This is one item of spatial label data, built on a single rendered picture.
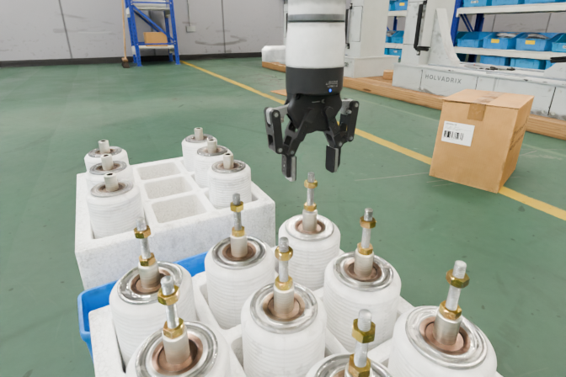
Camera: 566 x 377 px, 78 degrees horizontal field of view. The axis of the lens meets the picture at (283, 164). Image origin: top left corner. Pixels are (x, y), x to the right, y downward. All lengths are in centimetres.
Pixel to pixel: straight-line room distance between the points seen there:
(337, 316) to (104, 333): 30
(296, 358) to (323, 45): 34
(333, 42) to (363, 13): 308
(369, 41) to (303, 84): 315
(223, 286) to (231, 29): 634
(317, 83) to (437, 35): 261
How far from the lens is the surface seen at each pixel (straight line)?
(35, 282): 101
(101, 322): 56
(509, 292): 95
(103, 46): 635
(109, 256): 73
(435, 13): 305
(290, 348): 39
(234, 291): 48
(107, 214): 72
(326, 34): 43
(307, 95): 44
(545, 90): 240
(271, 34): 699
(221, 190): 76
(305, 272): 54
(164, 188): 95
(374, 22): 360
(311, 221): 53
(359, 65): 352
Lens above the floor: 54
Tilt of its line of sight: 22 degrees down
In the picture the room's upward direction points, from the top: straight up
